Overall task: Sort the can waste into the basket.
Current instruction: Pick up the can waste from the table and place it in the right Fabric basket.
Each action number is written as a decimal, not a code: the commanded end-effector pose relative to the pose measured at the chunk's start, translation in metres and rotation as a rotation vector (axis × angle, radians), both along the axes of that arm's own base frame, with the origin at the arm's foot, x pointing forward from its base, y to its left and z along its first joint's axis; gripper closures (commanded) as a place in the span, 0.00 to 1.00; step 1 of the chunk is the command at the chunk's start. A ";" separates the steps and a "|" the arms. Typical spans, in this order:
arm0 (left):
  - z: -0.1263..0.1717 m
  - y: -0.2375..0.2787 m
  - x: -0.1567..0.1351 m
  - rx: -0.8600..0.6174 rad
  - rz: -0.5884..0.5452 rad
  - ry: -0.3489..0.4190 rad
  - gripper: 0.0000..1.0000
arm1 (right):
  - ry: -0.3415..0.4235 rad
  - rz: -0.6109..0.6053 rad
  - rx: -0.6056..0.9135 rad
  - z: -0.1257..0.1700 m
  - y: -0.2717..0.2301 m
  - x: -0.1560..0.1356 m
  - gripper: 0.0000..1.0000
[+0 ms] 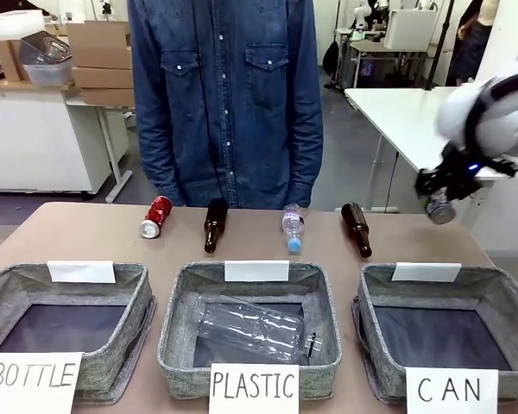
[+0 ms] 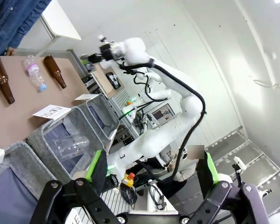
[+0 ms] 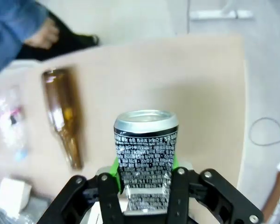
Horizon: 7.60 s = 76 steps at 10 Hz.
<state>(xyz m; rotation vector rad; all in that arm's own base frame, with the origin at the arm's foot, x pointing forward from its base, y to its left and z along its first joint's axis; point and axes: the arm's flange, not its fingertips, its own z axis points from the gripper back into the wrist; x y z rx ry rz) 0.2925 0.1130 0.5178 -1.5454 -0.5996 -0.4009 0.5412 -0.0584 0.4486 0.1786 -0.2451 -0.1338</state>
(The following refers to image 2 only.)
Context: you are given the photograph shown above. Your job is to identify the computer monitor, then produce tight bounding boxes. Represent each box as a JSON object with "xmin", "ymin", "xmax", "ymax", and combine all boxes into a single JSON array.
[{"xmin": 151, "ymin": 103, "xmax": 176, "ymax": 122}]

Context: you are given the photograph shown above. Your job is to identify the yellow red emergency stop button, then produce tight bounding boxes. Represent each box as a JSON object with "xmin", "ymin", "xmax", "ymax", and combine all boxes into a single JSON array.
[{"xmin": 122, "ymin": 172, "xmax": 136, "ymax": 188}]

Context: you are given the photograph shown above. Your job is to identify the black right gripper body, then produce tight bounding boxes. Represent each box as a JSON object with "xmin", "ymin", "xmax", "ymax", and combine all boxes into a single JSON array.
[{"xmin": 99, "ymin": 43, "xmax": 113, "ymax": 61}]

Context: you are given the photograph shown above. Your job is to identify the white background table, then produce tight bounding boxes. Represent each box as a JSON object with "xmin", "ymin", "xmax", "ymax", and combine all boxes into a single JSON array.
[{"xmin": 40, "ymin": 0, "xmax": 82, "ymax": 44}]

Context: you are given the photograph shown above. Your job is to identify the cardboard box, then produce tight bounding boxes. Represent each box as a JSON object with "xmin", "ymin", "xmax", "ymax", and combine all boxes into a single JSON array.
[{"xmin": 91, "ymin": 63, "xmax": 122, "ymax": 99}]

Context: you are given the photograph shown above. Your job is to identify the white camera on stand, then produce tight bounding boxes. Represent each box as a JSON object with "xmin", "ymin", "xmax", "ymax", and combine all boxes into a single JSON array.
[{"xmin": 231, "ymin": 156, "xmax": 247, "ymax": 185}]

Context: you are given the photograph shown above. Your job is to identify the seated person in background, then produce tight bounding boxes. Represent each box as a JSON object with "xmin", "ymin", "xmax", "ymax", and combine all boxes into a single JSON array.
[{"xmin": 158, "ymin": 144, "xmax": 205, "ymax": 183}]

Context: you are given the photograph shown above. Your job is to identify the large brown glass bottle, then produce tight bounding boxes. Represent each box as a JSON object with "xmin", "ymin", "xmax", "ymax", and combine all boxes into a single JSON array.
[{"xmin": 0, "ymin": 53, "xmax": 16, "ymax": 105}]

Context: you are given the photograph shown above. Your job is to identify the black coiled cable bundle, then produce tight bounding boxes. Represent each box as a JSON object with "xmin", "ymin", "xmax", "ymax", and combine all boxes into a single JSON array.
[{"xmin": 119, "ymin": 184, "xmax": 138, "ymax": 211}]

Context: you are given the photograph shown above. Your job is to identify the small brown glass bottle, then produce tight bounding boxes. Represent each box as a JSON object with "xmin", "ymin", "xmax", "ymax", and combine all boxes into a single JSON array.
[{"xmin": 43, "ymin": 55, "xmax": 67, "ymax": 90}]

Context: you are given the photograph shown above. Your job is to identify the black cable loop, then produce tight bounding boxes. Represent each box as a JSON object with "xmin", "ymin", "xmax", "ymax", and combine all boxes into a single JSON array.
[{"xmin": 147, "ymin": 184, "xmax": 167, "ymax": 210}]

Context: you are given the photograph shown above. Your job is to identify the black tray with white bits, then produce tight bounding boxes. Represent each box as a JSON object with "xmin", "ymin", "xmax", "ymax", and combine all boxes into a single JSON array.
[{"xmin": 105, "ymin": 72, "xmax": 121, "ymax": 90}]

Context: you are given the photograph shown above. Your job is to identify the person in denim shirt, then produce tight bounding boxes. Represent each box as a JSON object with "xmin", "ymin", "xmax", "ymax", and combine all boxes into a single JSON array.
[{"xmin": 0, "ymin": 0, "xmax": 52, "ymax": 56}]

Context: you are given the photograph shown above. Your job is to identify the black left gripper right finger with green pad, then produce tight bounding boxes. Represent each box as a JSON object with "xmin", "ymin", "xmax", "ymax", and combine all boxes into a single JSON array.
[{"xmin": 177, "ymin": 151, "xmax": 271, "ymax": 224}]

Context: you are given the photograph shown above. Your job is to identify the black cable along robot arm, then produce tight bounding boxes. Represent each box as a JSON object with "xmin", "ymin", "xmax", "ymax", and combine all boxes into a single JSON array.
[{"xmin": 118, "ymin": 58, "xmax": 207, "ymax": 181}]

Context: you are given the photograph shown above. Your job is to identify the clear plastic bottle pink label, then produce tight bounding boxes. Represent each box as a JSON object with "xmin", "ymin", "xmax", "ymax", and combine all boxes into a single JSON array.
[{"xmin": 22, "ymin": 55, "xmax": 47, "ymax": 92}]

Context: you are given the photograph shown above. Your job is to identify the clear plastic cup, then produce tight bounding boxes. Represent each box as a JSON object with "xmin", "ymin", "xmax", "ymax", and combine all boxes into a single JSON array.
[{"xmin": 51, "ymin": 133, "xmax": 91, "ymax": 162}]

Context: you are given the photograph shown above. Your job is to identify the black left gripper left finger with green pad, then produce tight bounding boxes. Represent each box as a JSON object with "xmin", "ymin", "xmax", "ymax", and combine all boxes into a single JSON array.
[{"xmin": 30, "ymin": 149, "xmax": 131, "ymax": 224}]

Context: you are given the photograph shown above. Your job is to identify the grey felt basket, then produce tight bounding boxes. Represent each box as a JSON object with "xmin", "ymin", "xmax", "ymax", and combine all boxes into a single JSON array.
[
  {"xmin": 0, "ymin": 140, "xmax": 59, "ymax": 224},
  {"xmin": 27, "ymin": 106, "xmax": 108, "ymax": 185},
  {"xmin": 77, "ymin": 93, "xmax": 120, "ymax": 143}
]

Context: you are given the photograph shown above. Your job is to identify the white paper label plastic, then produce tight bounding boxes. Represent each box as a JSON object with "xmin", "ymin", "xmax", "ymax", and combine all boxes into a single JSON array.
[{"xmin": 32, "ymin": 104, "xmax": 72, "ymax": 121}]

